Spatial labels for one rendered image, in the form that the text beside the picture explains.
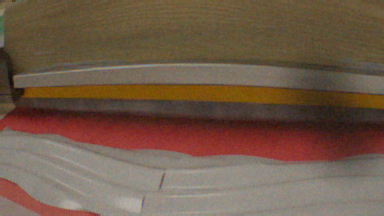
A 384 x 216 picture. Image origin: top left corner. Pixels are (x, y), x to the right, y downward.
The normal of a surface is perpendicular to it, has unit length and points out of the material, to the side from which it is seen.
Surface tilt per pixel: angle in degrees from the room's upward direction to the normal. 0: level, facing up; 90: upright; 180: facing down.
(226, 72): 49
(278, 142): 32
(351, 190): 5
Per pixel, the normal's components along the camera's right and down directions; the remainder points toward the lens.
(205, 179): -0.19, -0.52
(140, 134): -0.14, -0.91
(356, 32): -0.39, 0.28
